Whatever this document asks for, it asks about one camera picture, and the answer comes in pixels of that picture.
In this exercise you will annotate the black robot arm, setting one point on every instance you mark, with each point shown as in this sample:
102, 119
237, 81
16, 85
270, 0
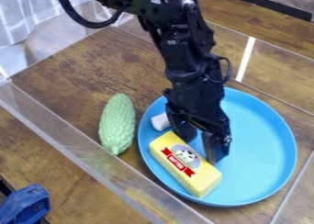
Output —
185, 41

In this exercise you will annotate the grey checked cloth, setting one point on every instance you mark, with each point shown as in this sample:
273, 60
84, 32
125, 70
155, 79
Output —
20, 16

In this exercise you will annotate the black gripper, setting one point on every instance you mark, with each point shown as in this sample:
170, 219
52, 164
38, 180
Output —
194, 109

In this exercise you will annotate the clear acrylic enclosure wall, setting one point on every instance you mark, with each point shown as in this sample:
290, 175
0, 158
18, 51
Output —
75, 67

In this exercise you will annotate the clear acrylic corner bracket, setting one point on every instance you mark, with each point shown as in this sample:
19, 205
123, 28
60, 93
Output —
115, 17

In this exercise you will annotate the blue clamp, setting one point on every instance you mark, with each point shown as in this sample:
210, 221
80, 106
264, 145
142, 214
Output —
26, 206

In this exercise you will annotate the green bitter gourd toy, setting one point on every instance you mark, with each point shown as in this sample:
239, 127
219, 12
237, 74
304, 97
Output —
117, 124

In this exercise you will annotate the blue round tray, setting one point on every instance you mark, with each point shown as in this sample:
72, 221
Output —
262, 158

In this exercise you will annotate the yellow butter brick toy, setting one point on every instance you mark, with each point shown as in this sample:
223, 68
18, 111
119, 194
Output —
193, 172

